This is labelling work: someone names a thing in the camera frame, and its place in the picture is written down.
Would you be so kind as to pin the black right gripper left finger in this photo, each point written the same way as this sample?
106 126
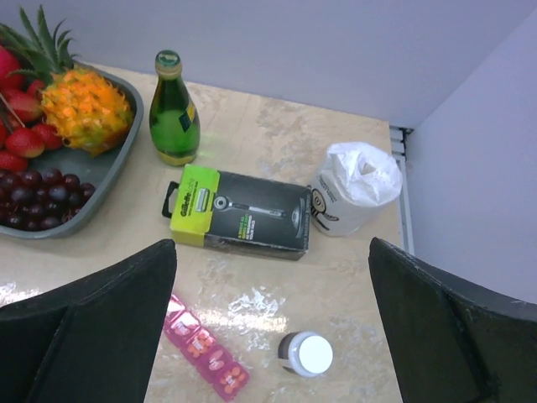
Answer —
92 340

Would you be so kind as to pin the green glass bottle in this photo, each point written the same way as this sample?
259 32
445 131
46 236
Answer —
174 122

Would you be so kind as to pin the black green razor box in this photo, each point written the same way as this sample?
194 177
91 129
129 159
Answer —
216 209

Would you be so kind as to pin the pink weekly pill organizer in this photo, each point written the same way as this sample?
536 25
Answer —
200 347

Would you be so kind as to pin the white cap pill bottle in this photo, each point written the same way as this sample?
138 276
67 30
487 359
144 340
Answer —
306 354

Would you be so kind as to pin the aluminium frame rail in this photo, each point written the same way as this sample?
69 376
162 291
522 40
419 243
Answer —
398 146

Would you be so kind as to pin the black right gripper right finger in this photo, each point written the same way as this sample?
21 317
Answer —
452 340

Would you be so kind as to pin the grey fruit tray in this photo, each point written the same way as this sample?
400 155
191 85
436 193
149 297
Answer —
102 171

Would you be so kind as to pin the pineapple crown leaves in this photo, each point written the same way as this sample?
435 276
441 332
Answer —
45 51

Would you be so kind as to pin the dark red grape bunch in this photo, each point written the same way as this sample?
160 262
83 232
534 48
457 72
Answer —
34 201

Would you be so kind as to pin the red strawberry pile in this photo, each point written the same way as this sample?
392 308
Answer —
24 133

